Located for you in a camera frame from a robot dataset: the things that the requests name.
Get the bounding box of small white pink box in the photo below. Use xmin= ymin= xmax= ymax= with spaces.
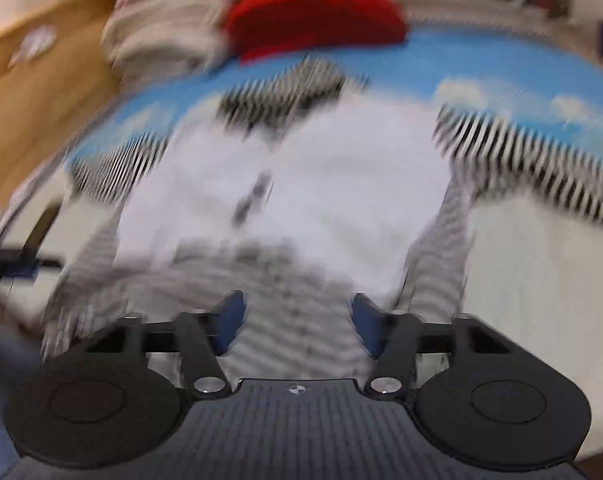
xmin=8 ymin=27 xmax=57 ymax=68

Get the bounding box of red folded blanket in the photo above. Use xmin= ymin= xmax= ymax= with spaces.
xmin=224 ymin=0 xmax=409 ymax=63

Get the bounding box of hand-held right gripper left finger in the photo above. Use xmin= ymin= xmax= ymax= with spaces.
xmin=88 ymin=290 xmax=247 ymax=401

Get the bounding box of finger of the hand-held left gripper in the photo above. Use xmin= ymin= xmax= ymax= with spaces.
xmin=0 ymin=205 xmax=64 ymax=286

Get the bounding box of white black striped sweater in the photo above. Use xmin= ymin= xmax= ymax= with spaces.
xmin=41 ymin=55 xmax=603 ymax=386

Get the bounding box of beige folded blanket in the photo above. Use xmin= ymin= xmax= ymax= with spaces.
xmin=101 ymin=0 xmax=237 ymax=76

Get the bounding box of blue cream patterned bedspread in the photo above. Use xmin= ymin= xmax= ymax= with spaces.
xmin=46 ymin=25 xmax=603 ymax=461

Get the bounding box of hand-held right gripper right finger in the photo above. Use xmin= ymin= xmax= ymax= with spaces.
xmin=351 ymin=292 xmax=512 ymax=401

